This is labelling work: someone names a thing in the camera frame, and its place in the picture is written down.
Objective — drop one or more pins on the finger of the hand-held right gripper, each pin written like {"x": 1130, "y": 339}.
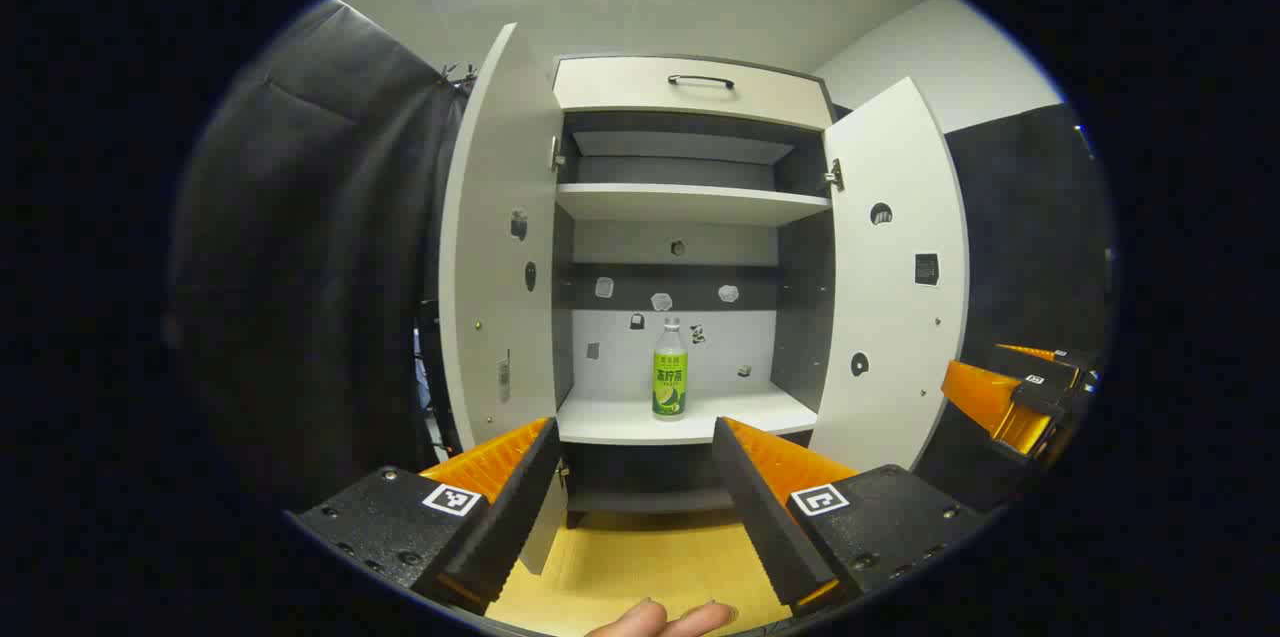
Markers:
{"x": 1040, "y": 395}
{"x": 1060, "y": 367}

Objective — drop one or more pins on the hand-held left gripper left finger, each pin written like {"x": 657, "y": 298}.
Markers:
{"x": 510, "y": 507}

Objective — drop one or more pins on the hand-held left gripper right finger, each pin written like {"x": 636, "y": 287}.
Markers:
{"x": 765, "y": 507}

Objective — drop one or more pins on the green bottle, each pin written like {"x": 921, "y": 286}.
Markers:
{"x": 670, "y": 387}

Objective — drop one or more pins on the white cabinet door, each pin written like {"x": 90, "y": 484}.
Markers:
{"x": 490, "y": 267}
{"x": 890, "y": 297}

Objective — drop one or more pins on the white and grey cabinet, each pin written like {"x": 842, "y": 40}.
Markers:
{"x": 800, "y": 317}

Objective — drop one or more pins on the white cabinet shelf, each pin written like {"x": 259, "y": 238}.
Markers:
{"x": 620, "y": 422}
{"x": 690, "y": 202}

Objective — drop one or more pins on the white cabinet drawer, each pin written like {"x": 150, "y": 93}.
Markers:
{"x": 620, "y": 87}

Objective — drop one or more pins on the black backdrop cloth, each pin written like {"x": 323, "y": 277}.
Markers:
{"x": 300, "y": 267}

